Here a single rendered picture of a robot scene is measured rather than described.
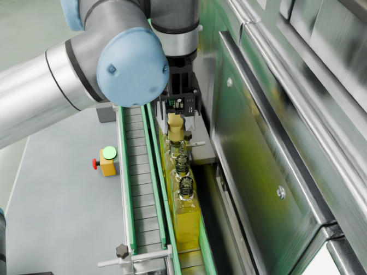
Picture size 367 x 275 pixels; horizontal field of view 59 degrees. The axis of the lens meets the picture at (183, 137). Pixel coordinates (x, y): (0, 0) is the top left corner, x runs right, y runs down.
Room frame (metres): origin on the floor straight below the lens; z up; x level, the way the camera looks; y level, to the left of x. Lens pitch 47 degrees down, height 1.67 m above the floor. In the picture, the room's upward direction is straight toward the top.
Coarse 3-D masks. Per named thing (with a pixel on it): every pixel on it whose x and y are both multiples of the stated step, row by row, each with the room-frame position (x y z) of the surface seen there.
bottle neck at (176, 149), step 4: (180, 140) 0.48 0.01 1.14; (172, 144) 0.47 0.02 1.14; (176, 144) 0.47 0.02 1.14; (180, 144) 0.47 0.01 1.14; (172, 148) 0.47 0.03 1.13; (176, 148) 0.47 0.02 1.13; (180, 148) 0.47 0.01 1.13; (172, 152) 0.47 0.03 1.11; (176, 152) 0.47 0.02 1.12; (180, 152) 0.47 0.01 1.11; (172, 156) 0.48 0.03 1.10; (176, 156) 0.47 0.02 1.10
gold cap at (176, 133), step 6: (168, 120) 0.49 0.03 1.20; (174, 120) 0.49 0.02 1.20; (180, 120) 0.49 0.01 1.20; (174, 126) 0.47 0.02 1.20; (180, 126) 0.47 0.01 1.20; (168, 132) 0.48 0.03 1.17; (174, 132) 0.47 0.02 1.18; (180, 132) 0.47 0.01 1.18; (174, 138) 0.47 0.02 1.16; (180, 138) 0.47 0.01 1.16
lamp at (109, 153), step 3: (105, 147) 0.72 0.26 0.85; (108, 147) 0.71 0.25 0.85; (111, 147) 0.71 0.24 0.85; (105, 150) 0.70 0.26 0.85; (108, 150) 0.70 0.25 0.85; (111, 150) 0.70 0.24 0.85; (114, 150) 0.71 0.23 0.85; (105, 153) 0.69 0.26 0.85; (108, 153) 0.69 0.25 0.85; (111, 153) 0.69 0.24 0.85; (114, 153) 0.70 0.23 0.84; (105, 156) 0.68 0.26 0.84; (108, 156) 0.68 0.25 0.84; (111, 156) 0.69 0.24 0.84; (114, 156) 0.69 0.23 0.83; (108, 159) 0.68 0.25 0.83; (111, 159) 0.68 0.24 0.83
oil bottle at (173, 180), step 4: (172, 172) 0.43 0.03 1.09; (192, 172) 0.44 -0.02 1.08; (172, 176) 0.43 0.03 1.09; (176, 176) 0.42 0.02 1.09; (188, 176) 0.42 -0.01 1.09; (192, 176) 0.42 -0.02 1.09; (172, 180) 0.42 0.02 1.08; (176, 180) 0.41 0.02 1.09; (172, 184) 0.41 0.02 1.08; (176, 184) 0.40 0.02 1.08; (172, 188) 0.40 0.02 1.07; (176, 188) 0.40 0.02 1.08; (172, 192) 0.40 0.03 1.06; (172, 208) 0.41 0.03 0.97; (172, 212) 0.41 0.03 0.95; (172, 216) 0.42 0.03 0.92; (172, 220) 0.42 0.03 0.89
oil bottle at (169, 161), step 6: (168, 150) 0.50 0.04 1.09; (168, 156) 0.48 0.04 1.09; (168, 162) 0.47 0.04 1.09; (174, 162) 0.46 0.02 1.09; (168, 168) 0.46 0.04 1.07; (168, 174) 0.46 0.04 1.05; (168, 180) 0.46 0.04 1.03; (168, 186) 0.46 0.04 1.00; (168, 192) 0.46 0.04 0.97; (168, 198) 0.46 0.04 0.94
